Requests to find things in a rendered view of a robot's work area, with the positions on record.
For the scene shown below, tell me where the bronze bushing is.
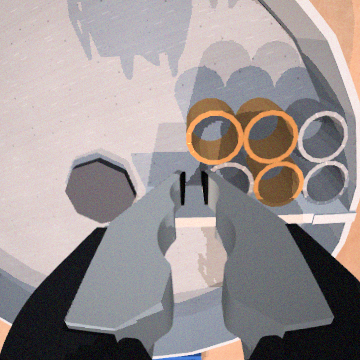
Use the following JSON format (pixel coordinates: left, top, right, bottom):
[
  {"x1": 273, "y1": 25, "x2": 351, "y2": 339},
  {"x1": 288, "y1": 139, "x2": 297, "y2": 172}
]
[
  {"x1": 186, "y1": 98, "x2": 243, "y2": 164},
  {"x1": 246, "y1": 154, "x2": 304, "y2": 207},
  {"x1": 236, "y1": 97, "x2": 298, "y2": 164}
]

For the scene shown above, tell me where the grey metal bushing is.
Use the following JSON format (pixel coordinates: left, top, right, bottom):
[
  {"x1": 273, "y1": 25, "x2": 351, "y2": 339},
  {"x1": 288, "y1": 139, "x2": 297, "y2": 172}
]
[
  {"x1": 285, "y1": 98, "x2": 348, "y2": 163},
  {"x1": 200, "y1": 150, "x2": 254, "y2": 196},
  {"x1": 290, "y1": 149, "x2": 349, "y2": 205}
]

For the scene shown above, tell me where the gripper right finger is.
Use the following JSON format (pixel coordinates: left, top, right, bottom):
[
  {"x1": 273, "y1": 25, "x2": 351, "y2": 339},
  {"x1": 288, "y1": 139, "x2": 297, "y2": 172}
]
[{"x1": 201, "y1": 169, "x2": 360, "y2": 360}]

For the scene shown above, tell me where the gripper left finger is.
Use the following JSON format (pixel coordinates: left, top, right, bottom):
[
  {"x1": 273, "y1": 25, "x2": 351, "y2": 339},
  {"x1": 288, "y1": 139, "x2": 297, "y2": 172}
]
[{"x1": 0, "y1": 170, "x2": 186, "y2": 360}]

